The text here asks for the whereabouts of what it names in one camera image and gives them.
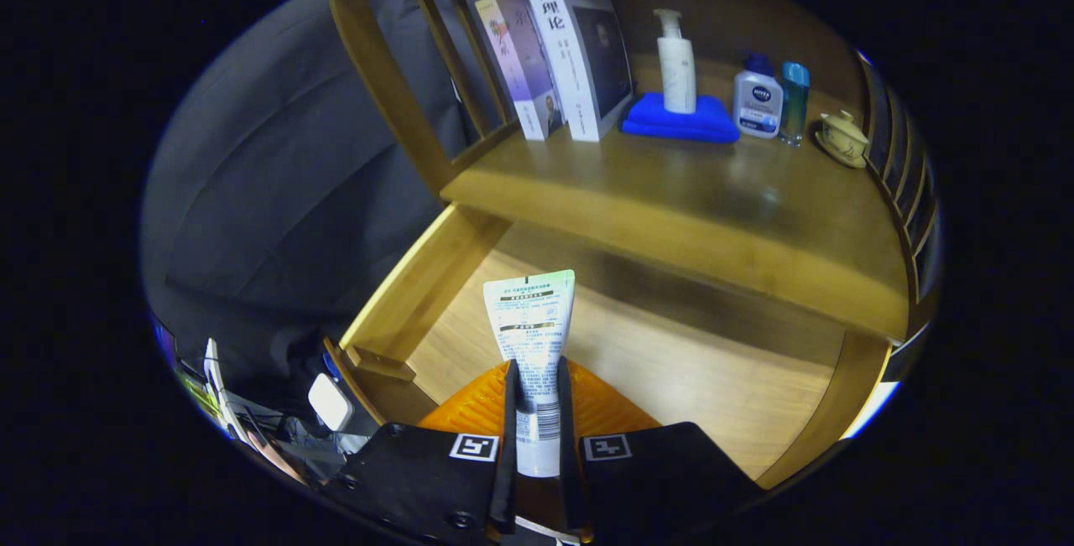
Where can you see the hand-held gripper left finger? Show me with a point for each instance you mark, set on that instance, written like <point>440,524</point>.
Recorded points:
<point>419,479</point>

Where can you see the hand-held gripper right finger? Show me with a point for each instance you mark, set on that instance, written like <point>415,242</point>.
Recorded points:
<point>663,479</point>

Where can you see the wooden drawer with black knob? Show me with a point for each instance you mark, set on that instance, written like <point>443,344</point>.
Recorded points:
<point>688,370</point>

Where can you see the white squeeze tube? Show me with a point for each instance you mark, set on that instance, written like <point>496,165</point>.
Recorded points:
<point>533,336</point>

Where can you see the wooden countertop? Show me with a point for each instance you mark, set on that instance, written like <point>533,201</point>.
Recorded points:
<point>671,202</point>

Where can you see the brown wooden cabinet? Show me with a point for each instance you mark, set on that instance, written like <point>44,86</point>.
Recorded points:
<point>382,76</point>

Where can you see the white rounded adapter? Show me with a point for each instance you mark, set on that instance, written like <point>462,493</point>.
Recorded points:
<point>330,402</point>

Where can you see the white flat panel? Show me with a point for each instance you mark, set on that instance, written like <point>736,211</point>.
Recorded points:
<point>873,408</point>

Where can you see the black backdrop cloth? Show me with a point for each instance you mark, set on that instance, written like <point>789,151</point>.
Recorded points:
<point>277,194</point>

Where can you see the blue folded cloth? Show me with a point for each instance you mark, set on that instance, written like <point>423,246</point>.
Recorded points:
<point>713,122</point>

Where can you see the beige lidded teacup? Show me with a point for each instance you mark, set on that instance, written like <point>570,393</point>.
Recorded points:
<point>843,139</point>

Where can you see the white bottle with blue cap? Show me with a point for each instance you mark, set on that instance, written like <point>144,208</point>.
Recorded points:
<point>758,101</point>

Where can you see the slim teal bottle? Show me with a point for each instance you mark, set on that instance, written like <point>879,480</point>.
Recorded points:
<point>794,101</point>

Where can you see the white pump bottle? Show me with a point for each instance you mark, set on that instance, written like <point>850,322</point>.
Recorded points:
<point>676,72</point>

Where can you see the purple book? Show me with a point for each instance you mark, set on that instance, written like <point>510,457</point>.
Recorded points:
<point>524,68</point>

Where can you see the white book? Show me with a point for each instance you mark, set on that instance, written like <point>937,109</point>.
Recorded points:
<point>570,59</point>

